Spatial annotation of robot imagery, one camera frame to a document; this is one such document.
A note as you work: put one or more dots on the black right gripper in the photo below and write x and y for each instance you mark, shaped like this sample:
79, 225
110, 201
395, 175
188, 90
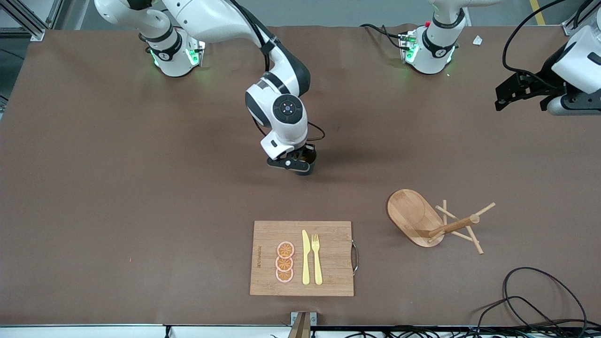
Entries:
309, 155

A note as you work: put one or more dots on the aluminium frame profile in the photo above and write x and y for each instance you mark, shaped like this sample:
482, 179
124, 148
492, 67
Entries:
570, 29
35, 34

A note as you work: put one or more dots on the bamboo cutting board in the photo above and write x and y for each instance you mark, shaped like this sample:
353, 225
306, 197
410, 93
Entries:
328, 253

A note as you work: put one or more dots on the orange slice toy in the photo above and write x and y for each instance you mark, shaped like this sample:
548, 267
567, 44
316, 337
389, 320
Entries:
285, 249

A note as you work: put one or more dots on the metal mounting bracket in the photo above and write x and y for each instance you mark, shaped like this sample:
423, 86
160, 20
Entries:
313, 318

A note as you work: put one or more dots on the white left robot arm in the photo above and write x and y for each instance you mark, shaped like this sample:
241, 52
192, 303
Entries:
434, 51

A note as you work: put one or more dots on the yellow plastic knife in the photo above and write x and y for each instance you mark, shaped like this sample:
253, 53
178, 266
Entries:
306, 263

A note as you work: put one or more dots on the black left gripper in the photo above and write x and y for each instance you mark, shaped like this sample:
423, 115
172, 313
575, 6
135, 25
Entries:
544, 76

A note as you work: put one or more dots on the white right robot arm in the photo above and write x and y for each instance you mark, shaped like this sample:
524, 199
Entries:
211, 19

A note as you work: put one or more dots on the brown camera post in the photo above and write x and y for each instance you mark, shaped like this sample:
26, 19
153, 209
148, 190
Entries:
300, 328

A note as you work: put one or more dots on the brown table cover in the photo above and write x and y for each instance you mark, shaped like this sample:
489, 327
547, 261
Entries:
141, 234

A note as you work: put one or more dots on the wooden cup rack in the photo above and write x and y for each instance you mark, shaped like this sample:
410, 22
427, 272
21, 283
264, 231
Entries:
411, 211

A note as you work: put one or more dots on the white table edge rail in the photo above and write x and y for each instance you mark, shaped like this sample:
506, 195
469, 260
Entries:
94, 332

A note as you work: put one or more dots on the yellow plastic fork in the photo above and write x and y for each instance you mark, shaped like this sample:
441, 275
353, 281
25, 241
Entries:
318, 267

